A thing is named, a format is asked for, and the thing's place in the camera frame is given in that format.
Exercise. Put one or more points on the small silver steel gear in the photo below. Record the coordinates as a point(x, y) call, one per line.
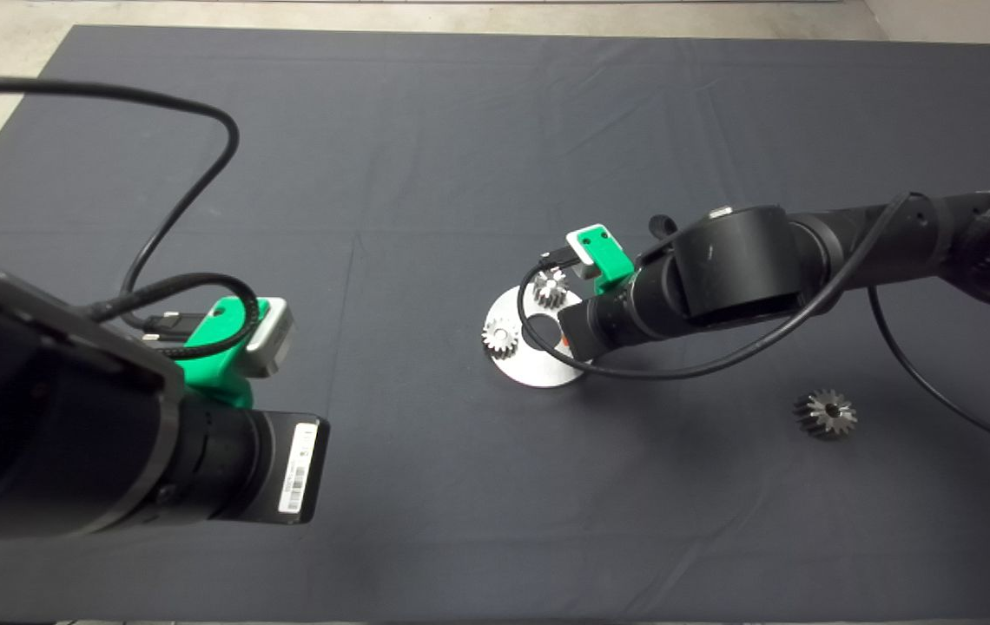
point(500, 338)
point(551, 291)

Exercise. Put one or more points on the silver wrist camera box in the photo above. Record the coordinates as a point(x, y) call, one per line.
point(273, 338)
point(584, 265)

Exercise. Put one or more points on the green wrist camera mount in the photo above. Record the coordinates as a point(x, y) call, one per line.
point(608, 256)
point(213, 369)

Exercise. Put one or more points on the green left wrist camera mount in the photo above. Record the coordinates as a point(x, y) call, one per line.
point(213, 369)

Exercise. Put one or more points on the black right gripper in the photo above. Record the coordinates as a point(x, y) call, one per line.
point(590, 330)

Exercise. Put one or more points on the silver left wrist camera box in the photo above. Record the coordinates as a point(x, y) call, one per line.
point(273, 338)

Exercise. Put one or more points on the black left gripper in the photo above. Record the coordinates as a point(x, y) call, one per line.
point(273, 469)

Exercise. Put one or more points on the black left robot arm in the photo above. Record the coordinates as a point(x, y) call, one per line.
point(43, 417)

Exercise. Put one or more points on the large steel gear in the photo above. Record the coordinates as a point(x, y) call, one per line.
point(825, 414)

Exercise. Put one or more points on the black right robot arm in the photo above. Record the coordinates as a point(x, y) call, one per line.
point(738, 269)

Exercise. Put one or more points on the green right wrist camera mount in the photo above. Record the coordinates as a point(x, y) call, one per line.
point(608, 256)

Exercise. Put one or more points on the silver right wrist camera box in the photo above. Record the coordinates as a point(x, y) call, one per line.
point(584, 265)

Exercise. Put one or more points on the dark grey table cloth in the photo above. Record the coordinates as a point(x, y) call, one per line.
point(460, 130)

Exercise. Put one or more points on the round metal plate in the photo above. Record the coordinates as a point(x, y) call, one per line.
point(538, 371)

